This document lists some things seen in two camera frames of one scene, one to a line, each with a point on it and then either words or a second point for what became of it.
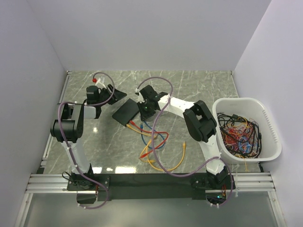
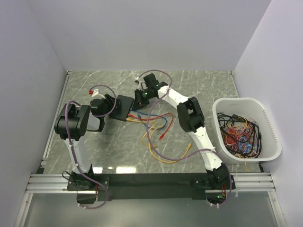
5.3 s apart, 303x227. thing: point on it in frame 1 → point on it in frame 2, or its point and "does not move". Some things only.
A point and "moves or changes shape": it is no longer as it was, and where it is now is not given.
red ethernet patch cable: x=149 y=152 → x=162 y=135
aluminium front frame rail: x=243 y=183 does not move
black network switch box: x=126 y=112 moves or changes shape
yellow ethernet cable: x=155 y=136 → x=144 y=121
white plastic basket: x=246 y=132 does not move
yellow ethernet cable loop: x=184 y=144 → x=167 y=161
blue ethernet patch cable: x=141 y=126 → x=139 y=116
